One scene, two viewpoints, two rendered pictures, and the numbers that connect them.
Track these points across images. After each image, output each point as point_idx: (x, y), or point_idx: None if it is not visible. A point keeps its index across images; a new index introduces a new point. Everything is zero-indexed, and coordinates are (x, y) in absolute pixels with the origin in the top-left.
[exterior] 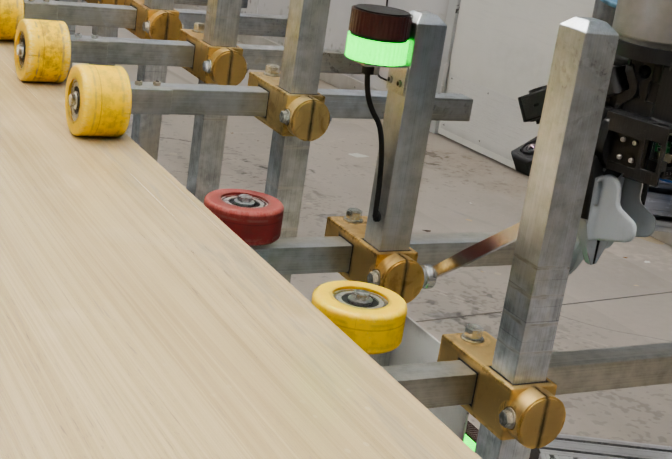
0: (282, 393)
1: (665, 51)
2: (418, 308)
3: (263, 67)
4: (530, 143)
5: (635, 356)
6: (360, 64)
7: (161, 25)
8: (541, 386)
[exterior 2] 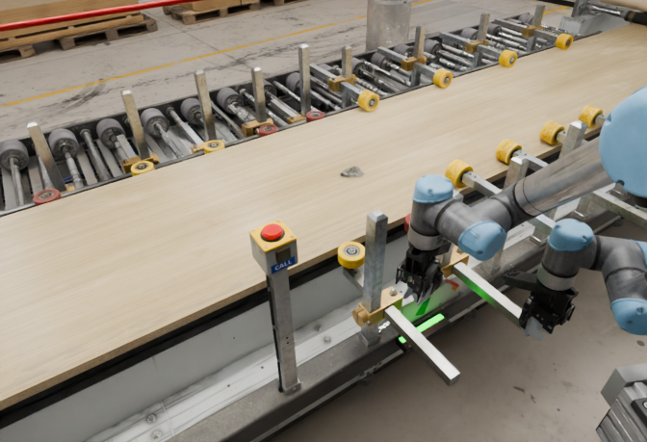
0: None
1: (409, 243)
2: None
3: (584, 195)
4: (517, 272)
5: (421, 345)
6: (634, 219)
7: None
8: (365, 311)
